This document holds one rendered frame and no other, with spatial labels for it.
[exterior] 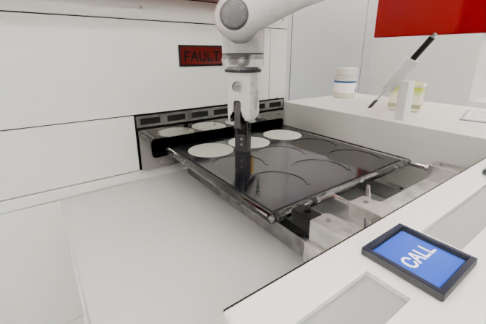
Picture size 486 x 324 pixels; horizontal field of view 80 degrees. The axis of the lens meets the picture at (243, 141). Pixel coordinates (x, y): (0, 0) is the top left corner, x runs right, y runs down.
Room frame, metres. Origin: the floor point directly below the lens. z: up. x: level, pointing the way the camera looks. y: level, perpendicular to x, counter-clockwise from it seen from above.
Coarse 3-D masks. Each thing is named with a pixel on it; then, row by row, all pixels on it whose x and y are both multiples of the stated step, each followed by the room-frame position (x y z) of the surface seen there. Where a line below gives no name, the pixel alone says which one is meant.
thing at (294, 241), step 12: (204, 180) 0.60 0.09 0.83; (216, 192) 0.56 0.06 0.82; (252, 216) 0.45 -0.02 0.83; (264, 228) 0.43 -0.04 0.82; (276, 228) 0.40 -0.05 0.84; (288, 228) 0.39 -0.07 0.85; (300, 228) 0.39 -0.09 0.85; (288, 240) 0.38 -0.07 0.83; (300, 240) 0.36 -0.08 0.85; (300, 252) 0.36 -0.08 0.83
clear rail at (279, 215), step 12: (384, 168) 0.50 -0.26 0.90; (396, 168) 0.51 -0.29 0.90; (360, 180) 0.45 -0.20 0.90; (372, 180) 0.47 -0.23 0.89; (324, 192) 0.40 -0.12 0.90; (336, 192) 0.41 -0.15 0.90; (300, 204) 0.37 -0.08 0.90; (312, 204) 0.37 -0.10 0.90; (276, 216) 0.34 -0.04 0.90; (288, 216) 0.35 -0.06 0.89
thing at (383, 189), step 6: (378, 180) 0.56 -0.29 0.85; (360, 186) 0.58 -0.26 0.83; (372, 186) 0.56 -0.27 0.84; (378, 186) 0.55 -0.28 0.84; (384, 186) 0.54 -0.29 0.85; (390, 186) 0.53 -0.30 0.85; (396, 186) 0.53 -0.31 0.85; (372, 192) 0.56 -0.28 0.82; (378, 192) 0.55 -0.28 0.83; (384, 192) 0.54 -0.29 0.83; (390, 192) 0.53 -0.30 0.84; (396, 192) 0.52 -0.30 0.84
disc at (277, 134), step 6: (264, 132) 0.76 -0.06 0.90; (270, 132) 0.76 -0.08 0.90; (276, 132) 0.76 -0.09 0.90; (282, 132) 0.76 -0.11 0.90; (288, 132) 0.76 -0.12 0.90; (294, 132) 0.76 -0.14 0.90; (270, 138) 0.70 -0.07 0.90; (276, 138) 0.70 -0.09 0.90; (282, 138) 0.70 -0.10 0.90; (288, 138) 0.70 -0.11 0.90; (294, 138) 0.70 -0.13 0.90
